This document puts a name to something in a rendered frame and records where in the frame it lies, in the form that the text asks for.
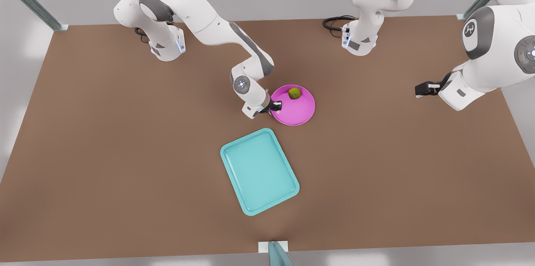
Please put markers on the magenta round plate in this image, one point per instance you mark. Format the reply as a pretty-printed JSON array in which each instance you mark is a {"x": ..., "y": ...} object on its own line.
[{"x": 294, "y": 107}]

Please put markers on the green-yellow orange fruit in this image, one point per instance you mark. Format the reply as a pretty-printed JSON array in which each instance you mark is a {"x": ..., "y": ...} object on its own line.
[{"x": 294, "y": 93}]

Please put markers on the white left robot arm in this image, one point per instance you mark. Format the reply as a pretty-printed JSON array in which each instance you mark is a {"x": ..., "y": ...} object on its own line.
[{"x": 493, "y": 44}]

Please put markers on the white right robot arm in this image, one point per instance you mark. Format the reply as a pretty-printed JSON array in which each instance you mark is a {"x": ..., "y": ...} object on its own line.
[{"x": 209, "y": 23}]

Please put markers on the teal rectangular tray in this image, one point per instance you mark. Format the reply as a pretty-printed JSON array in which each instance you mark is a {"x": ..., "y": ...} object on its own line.
[{"x": 259, "y": 172}]

